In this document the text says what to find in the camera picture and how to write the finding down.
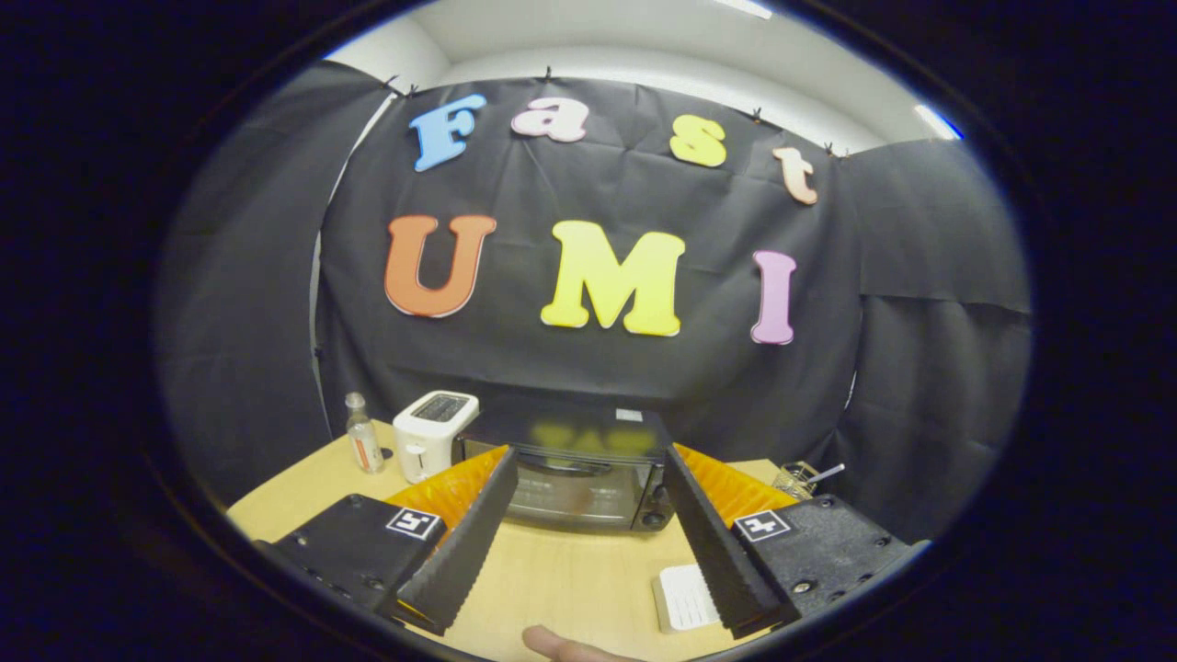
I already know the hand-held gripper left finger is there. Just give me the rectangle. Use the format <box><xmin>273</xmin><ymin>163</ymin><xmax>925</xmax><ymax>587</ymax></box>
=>
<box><xmin>253</xmin><ymin>445</ymin><xmax>520</xmax><ymax>637</ymax></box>

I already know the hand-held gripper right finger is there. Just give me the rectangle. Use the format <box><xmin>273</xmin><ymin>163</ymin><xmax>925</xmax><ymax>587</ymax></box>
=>
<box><xmin>662</xmin><ymin>443</ymin><xmax>925</xmax><ymax>640</ymax></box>

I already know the black toaster oven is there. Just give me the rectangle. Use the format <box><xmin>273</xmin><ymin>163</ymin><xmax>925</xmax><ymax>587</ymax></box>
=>
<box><xmin>455</xmin><ymin>405</ymin><xmax>677</xmax><ymax>534</ymax></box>

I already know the white toaster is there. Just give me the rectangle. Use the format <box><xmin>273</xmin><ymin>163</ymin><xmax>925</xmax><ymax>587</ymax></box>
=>
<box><xmin>393</xmin><ymin>391</ymin><xmax>481</xmax><ymax>485</ymax></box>

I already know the white rectangular dish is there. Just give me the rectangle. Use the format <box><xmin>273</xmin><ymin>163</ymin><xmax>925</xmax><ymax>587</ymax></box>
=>
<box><xmin>651</xmin><ymin>564</ymin><xmax>723</xmax><ymax>634</ymax></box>

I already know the clear plastic bottle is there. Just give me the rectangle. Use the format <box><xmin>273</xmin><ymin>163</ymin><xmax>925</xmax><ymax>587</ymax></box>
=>
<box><xmin>345</xmin><ymin>393</ymin><xmax>386</xmax><ymax>475</ymax></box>

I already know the small ceiling light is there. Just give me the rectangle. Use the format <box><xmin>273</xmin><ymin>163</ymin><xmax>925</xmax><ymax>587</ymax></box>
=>
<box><xmin>915</xmin><ymin>104</ymin><xmax>964</xmax><ymax>141</ymax></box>

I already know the metal wire utensil holder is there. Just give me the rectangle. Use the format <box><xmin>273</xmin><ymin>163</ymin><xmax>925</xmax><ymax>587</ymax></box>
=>
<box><xmin>772</xmin><ymin>462</ymin><xmax>824</xmax><ymax>499</ymax></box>

